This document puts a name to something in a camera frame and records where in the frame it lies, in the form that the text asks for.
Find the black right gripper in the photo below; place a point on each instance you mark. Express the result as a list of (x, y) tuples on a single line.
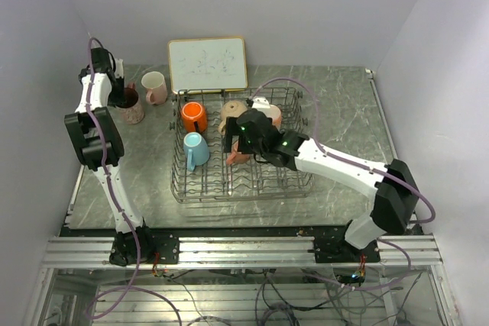
[(231, 130)]

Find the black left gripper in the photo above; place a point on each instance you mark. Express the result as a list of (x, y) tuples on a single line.
[(119, 99)]

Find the beige brown mug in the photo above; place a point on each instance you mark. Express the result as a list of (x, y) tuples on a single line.
[(231, 109)]

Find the salmon pink patterned mug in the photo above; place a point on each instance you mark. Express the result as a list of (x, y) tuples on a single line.
[(236, 157)]

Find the light pink faceted mug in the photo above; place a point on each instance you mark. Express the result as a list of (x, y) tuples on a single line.
[(156, 87)]

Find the light blue mug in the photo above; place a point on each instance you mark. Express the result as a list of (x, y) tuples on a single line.
[(196, 150)]

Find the pale pink mug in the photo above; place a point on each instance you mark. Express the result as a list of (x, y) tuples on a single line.
[(275, 114)]

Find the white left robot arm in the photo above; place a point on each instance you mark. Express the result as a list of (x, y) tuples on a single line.
[(99, 147)]

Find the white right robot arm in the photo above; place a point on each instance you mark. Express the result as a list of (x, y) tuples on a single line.
[(390, 186)]

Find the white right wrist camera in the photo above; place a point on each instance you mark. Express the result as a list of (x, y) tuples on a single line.
[(259, 103)]

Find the orange mug black handle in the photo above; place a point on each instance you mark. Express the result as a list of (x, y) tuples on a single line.
[(194, 117)]

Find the metal wire dish rack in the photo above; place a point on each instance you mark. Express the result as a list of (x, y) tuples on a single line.
[(216, 181)]

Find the white board with wooden frame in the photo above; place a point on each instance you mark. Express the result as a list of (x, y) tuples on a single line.
[(207, 64)]

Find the aluminium rail frame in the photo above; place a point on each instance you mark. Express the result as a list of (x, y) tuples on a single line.
[(92, 253)]

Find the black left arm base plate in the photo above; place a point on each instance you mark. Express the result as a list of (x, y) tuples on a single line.
[(148, 246)]

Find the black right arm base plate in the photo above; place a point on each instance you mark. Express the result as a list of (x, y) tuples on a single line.
[(335, 250)]

